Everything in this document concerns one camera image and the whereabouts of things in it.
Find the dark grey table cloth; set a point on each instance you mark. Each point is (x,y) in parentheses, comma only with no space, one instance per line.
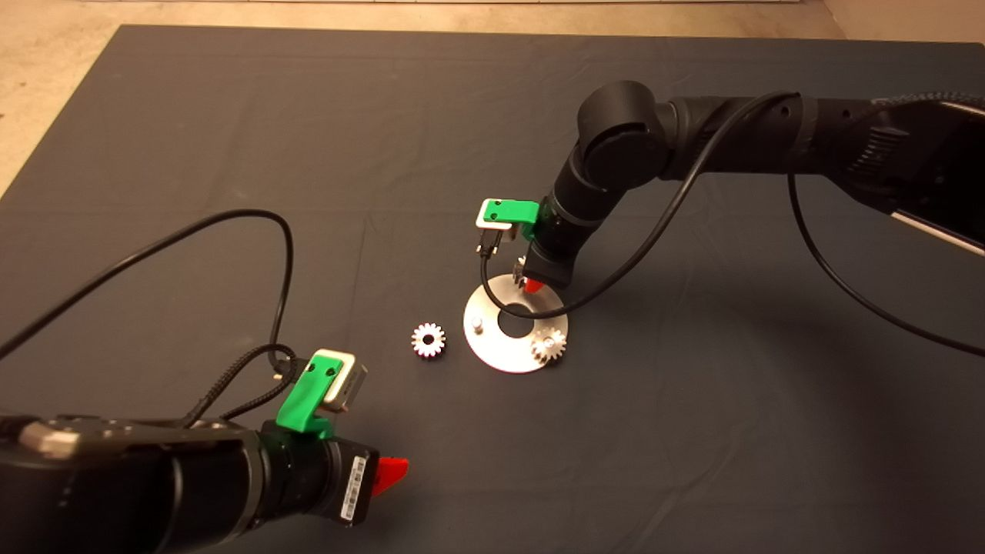
(492,115)

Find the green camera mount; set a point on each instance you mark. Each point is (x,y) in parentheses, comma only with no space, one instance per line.
(304,400)
(515,209)

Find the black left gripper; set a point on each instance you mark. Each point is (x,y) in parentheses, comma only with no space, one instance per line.
(319,477)

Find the bright steel planetary gear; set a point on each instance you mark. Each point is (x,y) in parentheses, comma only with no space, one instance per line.
(420,345)

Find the dark steel planetary gear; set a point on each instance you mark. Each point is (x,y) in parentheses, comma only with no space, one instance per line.
(519,269)
(549,348)

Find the green left camera mount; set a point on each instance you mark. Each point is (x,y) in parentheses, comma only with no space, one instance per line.
(304,400)

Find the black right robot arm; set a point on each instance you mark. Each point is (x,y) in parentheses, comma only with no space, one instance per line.
(623,138)

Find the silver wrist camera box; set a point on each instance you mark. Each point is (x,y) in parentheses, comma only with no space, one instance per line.
(492,225)
(352,385)

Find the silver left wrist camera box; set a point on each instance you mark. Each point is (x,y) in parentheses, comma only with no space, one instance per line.
(352,385)

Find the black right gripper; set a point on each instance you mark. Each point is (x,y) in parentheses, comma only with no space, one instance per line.
(555,254)

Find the green right camera mount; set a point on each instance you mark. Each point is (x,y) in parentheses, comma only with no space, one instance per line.
(515,209)

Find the round metal carrier plate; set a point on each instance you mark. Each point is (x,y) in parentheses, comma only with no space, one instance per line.
(492,354)

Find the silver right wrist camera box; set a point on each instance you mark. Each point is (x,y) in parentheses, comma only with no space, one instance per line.
(492,225)

